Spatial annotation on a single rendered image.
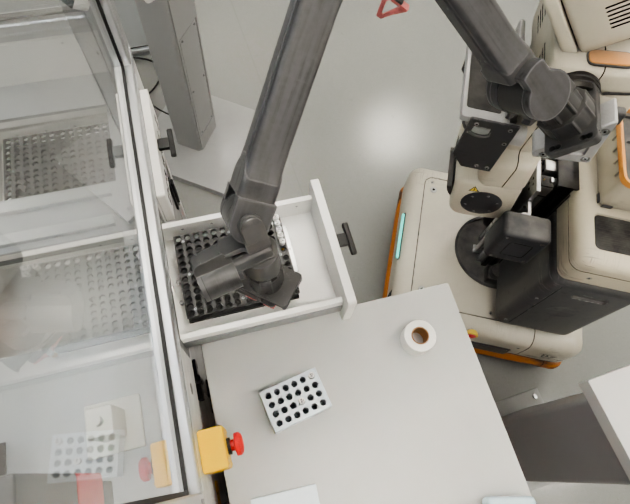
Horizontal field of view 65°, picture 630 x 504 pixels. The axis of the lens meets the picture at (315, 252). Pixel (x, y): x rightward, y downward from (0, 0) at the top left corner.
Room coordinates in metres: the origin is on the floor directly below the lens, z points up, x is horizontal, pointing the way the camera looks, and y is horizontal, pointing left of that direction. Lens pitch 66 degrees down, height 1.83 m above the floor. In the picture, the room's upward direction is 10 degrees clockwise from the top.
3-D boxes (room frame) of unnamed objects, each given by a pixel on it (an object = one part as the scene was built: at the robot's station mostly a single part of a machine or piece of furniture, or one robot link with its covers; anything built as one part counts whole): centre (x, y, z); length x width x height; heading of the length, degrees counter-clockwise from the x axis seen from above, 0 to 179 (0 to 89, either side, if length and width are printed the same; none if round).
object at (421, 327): (0.31, -0.25, 0.78); 0.07 x 0.07 x 0.04
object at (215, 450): (0.02, 0.11, 0.88); 0.07 x 0.05 x 0.07; 24
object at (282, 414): (0.14, -0.01, 0.78); 0.12 x 0.08 x 0.04; 124
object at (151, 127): (0.60, 0.39, 0.87); 0.29 x 0.02 x 0.11; 24
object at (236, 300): (0.36, 0.15, 0.87); 0.22 x 0.18 x 0.06; 114
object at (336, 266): (0.44, -0.03, 0.87); 0.29 x 0.02 x 0.11; 24
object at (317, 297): (0.36, 0.16, 0.86); 0.40 x 0.26 x 0.06; 114
